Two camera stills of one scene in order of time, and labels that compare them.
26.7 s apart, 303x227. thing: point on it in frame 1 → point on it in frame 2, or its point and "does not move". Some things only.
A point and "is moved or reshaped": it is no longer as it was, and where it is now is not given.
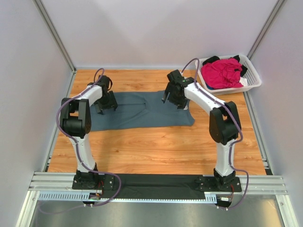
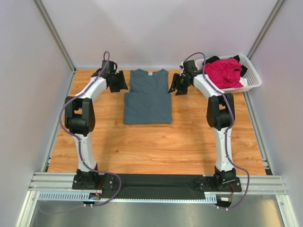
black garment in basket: (244, 68) does not move
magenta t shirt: (222, 74) does not move
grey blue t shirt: (141, 109) is moved or reshaped
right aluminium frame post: (259, 39) does not move
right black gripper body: (179, 100) → (180, 84)
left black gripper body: (106, 102) → (118, 82)
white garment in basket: (243, 81) does not move
